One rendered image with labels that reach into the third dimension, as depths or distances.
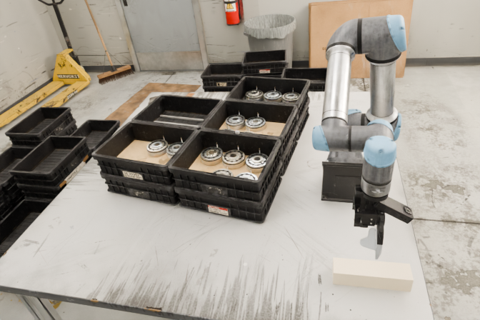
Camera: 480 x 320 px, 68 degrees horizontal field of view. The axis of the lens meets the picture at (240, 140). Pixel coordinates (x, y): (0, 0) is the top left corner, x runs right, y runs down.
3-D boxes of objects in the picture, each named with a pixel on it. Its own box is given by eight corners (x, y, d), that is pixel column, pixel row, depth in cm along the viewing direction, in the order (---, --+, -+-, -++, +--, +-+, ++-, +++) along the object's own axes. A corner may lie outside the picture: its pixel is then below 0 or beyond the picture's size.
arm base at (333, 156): (361, 168, 153) (362, 145, 155) (366, 164, 138) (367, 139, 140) (326, 166, 156) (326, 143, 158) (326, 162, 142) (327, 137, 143)
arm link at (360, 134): (353, 116, 104) (349, 137, 95) (394, 116, 100) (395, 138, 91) (353, 139, 108) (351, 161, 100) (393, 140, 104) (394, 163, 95)
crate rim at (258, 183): (281, 143, 154) (281, 138, 152) (259, 188, 131) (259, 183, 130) (199, 133, 168) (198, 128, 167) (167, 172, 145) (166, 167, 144)
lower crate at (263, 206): (283, 179, 165) (282, 158, 158) (263, 226, 142) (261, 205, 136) (206, 167, 179) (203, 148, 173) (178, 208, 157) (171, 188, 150)
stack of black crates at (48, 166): (73, 183, 272) (49, 135, 247) (108, 186, 265) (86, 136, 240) (38, 223, 240) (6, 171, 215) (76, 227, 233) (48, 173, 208)
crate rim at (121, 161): (199, 133, 168) (198, 128, 167) (167, 172, 145) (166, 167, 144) (131, 124, 182) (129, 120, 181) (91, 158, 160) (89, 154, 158)
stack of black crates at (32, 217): (38, 223, 240) (23, 198, 227) (77, 227, 233) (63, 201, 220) (-7, 274, 208) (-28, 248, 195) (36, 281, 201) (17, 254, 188)
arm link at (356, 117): (333, 143, 157) (333, 113, 159) (365, 144, 152) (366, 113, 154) (329, 138, 146) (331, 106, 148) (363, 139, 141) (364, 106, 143)
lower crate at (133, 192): (206, 167, 179) (203, 148, 173) (177, 208, 157) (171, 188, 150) (141, 156, 194) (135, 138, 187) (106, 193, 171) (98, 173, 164)
